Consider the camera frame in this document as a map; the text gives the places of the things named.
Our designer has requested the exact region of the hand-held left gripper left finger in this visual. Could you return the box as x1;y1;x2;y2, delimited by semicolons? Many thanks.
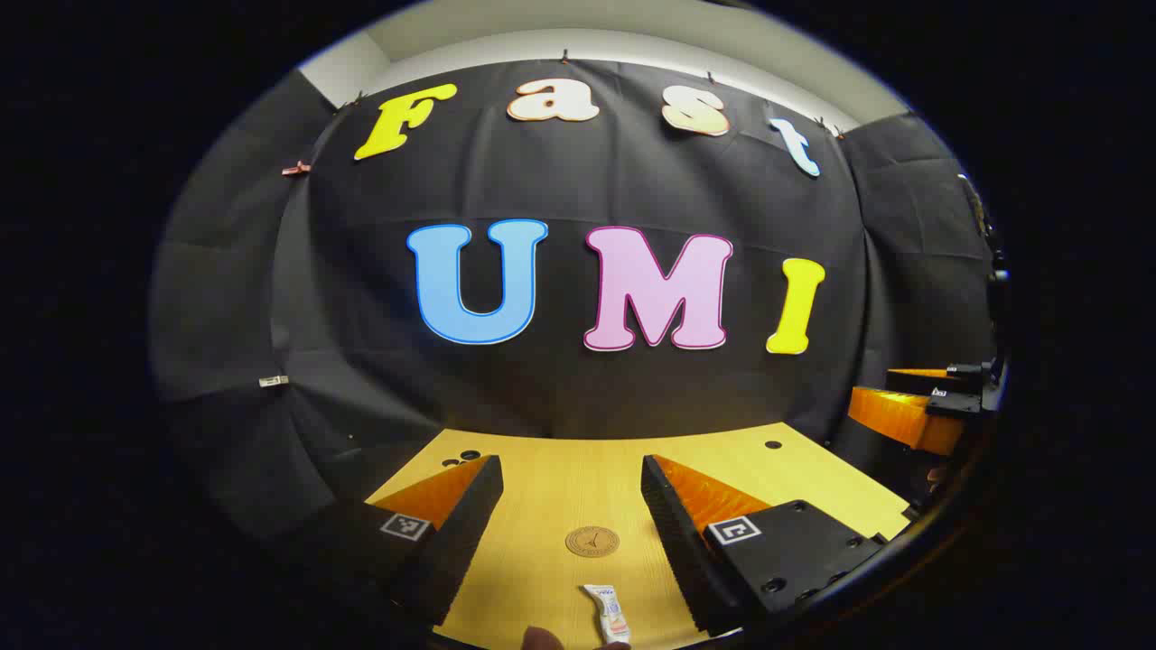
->
280;454;504;627

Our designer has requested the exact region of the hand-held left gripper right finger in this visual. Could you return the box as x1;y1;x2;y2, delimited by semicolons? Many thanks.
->
640;454;885;636

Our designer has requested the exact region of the round cork coaster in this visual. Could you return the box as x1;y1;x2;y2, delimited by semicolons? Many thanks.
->
565;526;620;558

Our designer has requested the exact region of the white toothpaste tube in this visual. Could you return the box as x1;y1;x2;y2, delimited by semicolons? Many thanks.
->
582;584;632;645

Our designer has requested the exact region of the wooden desktop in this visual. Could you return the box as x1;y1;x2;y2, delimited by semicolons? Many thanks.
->
366;422;913;650

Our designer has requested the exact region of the black backdrop cloth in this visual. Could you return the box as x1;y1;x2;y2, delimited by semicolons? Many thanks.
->
149;59;1003;543

